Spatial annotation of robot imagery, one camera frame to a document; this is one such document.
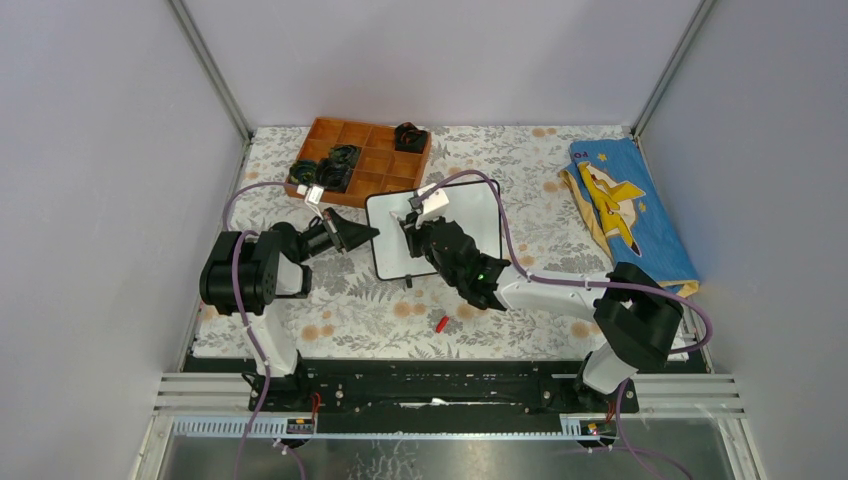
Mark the black tape roll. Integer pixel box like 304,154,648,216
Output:
288,159,318,186
328,144,361,169
315,158,354,193
394,122,429,154

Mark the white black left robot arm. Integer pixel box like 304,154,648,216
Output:
199,208,380,411

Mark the red marker cap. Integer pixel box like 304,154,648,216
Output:
435,316,450,333

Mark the black tape roll lower middle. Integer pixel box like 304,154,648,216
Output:
315,158,354,193

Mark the blue yellow cartoon cloth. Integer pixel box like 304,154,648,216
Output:
559,138,700,298

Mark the aluminium frame post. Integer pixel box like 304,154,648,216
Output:
165,0,253,143
630,0,718,139

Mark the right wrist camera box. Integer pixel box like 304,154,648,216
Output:
408,184,449,226

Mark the right aluminium frame post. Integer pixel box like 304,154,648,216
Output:
630,0,718,139

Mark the left aluminium frame post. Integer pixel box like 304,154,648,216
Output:
165,0,253,143

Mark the black tape roll upper middle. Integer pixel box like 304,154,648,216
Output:
328,144,361,169

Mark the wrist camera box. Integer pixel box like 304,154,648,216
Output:
408,184,449,226
296,184,325,220

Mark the black tape roll left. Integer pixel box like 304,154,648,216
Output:
288,159,318,186

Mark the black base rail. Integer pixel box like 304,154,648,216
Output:
182,357,707,439

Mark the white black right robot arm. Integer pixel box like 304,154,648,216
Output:
397,213,683,412

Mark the orange compartment tray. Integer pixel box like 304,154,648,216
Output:
284,117,432,208

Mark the small black-framed whiteboard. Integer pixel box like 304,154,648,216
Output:
365,180,503,281

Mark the black tape roll top right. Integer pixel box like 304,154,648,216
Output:
394,122,429,154

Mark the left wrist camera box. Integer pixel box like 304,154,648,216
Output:
296,184,325,220

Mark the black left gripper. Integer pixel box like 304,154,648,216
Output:
294,205,377,264

